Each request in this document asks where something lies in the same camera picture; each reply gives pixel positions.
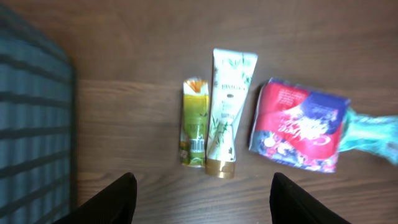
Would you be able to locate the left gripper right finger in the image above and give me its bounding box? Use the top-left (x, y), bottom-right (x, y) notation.
top-left (269, 172), bottom-right (349, 224)

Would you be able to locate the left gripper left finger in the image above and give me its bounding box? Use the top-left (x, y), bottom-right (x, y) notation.
top-left (54, 172), bottom-right (137, 224)

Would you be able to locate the red purple pad package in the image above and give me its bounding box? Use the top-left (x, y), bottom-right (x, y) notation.
top-left (249, 78), bottom-right (350, 173)

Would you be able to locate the teal wipes packet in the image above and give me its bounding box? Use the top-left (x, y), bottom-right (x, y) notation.
top-left (338, 108), bottom-right (397, 166)

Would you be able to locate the green yellow sachet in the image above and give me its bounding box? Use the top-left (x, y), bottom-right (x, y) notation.
top-left (179, 77), bottom-right (210, 167)

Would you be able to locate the white shampoo tube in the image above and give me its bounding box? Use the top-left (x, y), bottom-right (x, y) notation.
top-left (205, 49), bottom-right (258, 179)

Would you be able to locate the grey plastic basket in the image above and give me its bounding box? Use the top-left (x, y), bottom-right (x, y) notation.
top-left (1, 4), bottom-right (74, 223)

